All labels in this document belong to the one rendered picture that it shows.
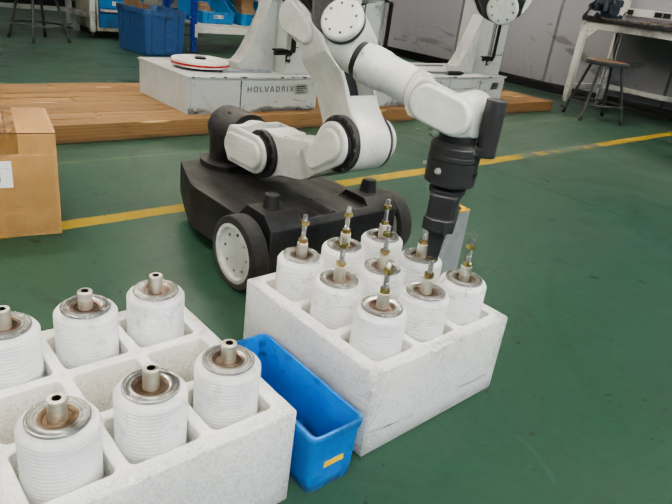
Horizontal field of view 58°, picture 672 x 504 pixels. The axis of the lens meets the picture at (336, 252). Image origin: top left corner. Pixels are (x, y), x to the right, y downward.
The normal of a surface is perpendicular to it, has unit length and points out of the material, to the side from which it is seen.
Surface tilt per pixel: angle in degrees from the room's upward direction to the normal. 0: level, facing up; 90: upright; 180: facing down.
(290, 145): 90
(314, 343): 90
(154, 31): 92
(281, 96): 90
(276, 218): 46
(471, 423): 0
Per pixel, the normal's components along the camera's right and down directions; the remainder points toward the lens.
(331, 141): -0.75, 0.18
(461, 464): 0.12, -0.90
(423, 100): -0.52, 0.30
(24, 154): 0.45, 0.42
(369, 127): 0.56, -0.34
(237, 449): 0.64, 0.39
